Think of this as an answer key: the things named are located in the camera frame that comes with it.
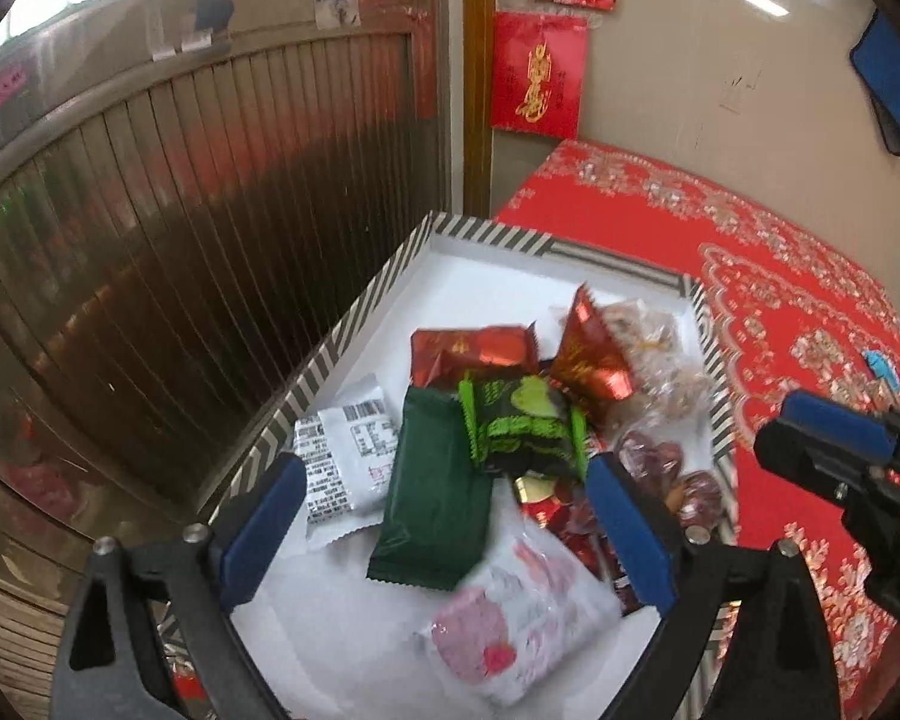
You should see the light blue snack packet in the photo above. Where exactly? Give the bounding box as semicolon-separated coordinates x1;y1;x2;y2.
862;350;900;392

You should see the wooden door frame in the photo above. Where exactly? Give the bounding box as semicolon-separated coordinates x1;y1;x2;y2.
461;0;500;220

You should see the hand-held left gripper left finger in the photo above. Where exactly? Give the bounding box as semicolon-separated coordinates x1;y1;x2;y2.
49;452;310;720

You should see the dark green snack packet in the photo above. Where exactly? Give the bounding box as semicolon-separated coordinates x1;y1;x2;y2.
366;386;496;592

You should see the dark door sticker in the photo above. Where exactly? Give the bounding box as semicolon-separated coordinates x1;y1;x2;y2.
193;0;239;36

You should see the black white striped box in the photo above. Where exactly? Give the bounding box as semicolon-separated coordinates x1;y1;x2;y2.
161;211;740;720

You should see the red floral tablecloth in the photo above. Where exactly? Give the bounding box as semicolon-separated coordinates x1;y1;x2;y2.
495;139;900;720

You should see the black green snack packet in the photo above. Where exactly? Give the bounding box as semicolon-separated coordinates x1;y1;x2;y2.
457;371;590;482

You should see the hanging blue black pad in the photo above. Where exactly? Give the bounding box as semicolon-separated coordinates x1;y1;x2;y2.
850;7;900;158

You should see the clear nut candy packet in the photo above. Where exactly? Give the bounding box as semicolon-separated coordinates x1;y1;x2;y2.
600;300;683;376

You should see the clear brown cookie packet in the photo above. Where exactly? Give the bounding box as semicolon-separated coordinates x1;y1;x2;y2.
637;364;715;432

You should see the white barcode snack packet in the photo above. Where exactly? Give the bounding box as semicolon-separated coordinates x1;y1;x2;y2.
294;375;407;550

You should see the brown ribbed metal door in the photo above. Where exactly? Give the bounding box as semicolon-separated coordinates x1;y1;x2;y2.
0;0;452;720

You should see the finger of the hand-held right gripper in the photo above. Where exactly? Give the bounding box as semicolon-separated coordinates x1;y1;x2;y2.
754;420;898;515
780;390;900;467

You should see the red gold snack packet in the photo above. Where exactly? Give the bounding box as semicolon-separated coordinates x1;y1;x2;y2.
410;324;539;392
551;286;635;422

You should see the white pink snack packet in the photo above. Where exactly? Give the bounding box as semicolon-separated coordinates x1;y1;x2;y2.
420;529;625;707

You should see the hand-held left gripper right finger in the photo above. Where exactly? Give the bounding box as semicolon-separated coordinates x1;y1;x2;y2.
585;454;845;720

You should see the clear red date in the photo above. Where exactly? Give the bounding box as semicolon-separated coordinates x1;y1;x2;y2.
619;427;685;497
677;469;724;531

